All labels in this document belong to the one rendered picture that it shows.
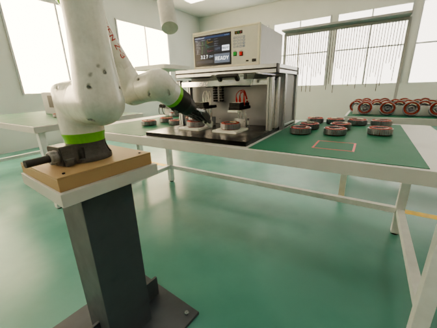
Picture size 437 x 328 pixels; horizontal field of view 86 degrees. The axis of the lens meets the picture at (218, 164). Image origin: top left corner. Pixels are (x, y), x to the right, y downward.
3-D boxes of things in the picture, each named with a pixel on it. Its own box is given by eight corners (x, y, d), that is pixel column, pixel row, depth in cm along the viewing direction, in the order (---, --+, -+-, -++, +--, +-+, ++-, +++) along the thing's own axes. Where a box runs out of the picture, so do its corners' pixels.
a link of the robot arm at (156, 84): (157, 88, 75) (162, 58, 77) (129, 94, 81) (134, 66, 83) (183, 107, 87) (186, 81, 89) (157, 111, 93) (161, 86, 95)
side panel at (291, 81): (283, 129, 144) (285, 73, 134) (278, 129, 145) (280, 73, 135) (294, 123, 166) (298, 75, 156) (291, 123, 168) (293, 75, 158)
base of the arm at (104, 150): (38, 177, 63) (32, 156, 61) (14, 170, 70) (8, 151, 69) (121, 153, 84) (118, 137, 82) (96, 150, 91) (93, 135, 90)
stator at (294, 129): (287, 134, 129) (287, 127, 128) (291, 131, 139) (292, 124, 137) (309, 135, 124) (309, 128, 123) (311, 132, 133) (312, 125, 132)
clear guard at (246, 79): (250, 86, 104) (250, 71, 102) (205, 87, 116) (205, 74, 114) (275, 85, 130) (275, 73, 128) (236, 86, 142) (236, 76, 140)
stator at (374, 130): (362, 133, 125) (363, 127, 123) (373, 131, 130) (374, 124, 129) (385, 137, 115) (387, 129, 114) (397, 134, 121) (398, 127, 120)
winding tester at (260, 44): (259, 64, 127) (259, 21, 121) (194, 69, 149) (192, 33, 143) (281, 68, 158) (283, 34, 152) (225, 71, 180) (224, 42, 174)
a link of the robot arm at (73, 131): (75, 147, 69) (58, 78, 64) (57, 141, 79) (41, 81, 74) (117, 138, 79) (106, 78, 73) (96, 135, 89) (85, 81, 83)
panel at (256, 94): (280, 126, 142) (283, 73, 133) (193, 121, 176) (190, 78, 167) (281, 126, 143) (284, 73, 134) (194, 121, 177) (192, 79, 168)
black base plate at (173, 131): (245, 146, 106) (245, 142, 105) (146, 135, 138) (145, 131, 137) (279, 130, 144) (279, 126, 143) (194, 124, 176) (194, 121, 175)
